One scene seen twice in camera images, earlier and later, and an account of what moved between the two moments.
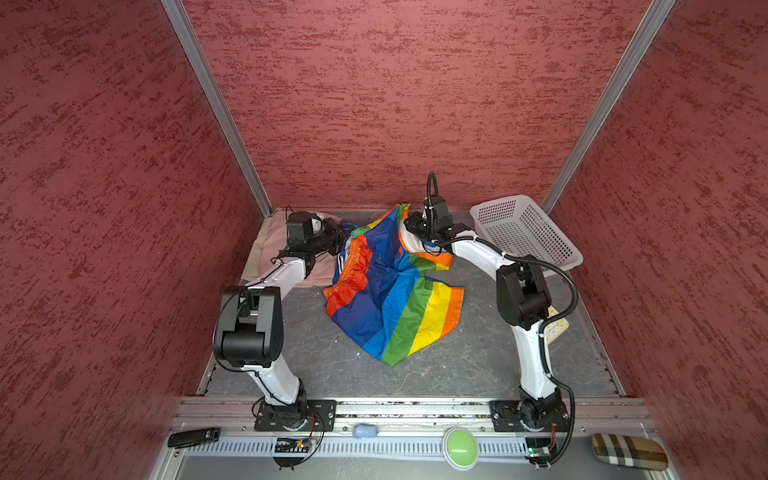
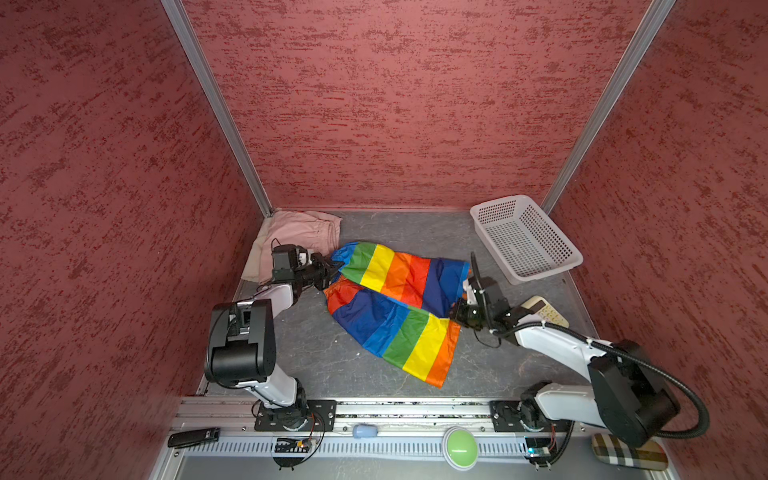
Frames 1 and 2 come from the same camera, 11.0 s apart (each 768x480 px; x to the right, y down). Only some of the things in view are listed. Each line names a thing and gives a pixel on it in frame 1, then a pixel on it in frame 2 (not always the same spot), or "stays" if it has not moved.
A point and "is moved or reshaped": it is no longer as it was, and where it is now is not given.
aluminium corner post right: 608,100 stays
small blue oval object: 365,430 stays
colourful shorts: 381,297 is moved or reshaped
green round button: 460,448 stays
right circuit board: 538,448 stays
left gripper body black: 329,239 to 316,273
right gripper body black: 421,228 to 486,315
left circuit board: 291,451 stays
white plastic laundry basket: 517,225 stays
